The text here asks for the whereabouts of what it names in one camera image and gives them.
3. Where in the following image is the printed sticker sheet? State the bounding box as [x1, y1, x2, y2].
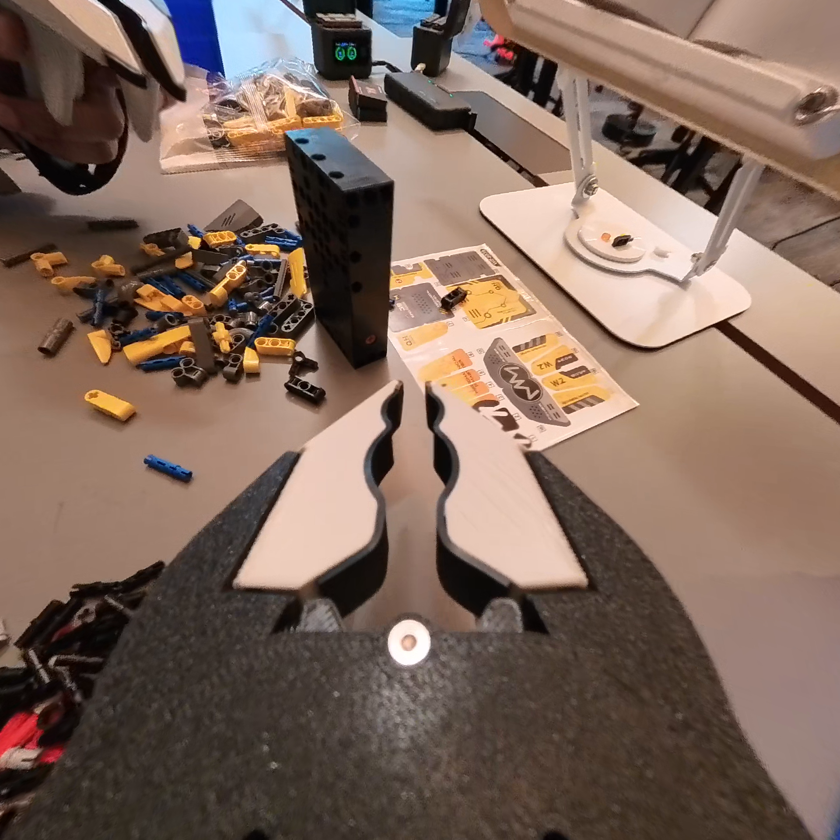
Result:
[387, 244, 641, 452]

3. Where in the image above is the blue pin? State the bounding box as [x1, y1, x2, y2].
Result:
[143, 454, 194, 483]

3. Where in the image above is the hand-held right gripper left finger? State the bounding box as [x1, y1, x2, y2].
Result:
[233, 379, 404, 618]

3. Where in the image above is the blue plastic bin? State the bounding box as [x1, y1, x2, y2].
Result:
[163, 0, 225, 78]

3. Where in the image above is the pile of black red pins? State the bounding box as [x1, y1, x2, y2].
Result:
[0, 560, 166, 791]

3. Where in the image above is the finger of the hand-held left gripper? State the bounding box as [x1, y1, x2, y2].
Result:
[121, 0, 189, 102]
[26, 0, 148, 86]

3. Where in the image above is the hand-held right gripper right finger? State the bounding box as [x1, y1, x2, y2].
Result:
[424, 381, 589, 618]

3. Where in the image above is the person's left hand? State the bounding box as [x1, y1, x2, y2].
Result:
[0, 13, 129, 168]

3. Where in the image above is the dark grey tube piece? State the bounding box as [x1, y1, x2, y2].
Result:
[37, 318, 75, 357]

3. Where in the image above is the pile of plastic building pieces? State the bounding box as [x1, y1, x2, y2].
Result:
[51, 200, 327, 404]

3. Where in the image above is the clear bag of mixed pieces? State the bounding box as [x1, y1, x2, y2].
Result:
[159, 58, 362, 165]

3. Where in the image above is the black charging case with display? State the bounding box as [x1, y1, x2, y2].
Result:
[312, 10, 376, 81]

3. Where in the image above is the yellow curved piece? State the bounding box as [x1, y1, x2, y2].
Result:
[84, 388, 137, 422]

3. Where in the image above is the black desktop hub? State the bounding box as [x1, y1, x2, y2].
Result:
[383, 71, 479, 132]

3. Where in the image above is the black box with orange print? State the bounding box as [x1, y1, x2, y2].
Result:
[346, 74, 389, 123]

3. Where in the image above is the white metal book stand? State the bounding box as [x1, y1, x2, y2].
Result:
[478, 0, 840, 349]

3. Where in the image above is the black perforated block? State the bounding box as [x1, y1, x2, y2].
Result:
[284, 126, 396, 370]

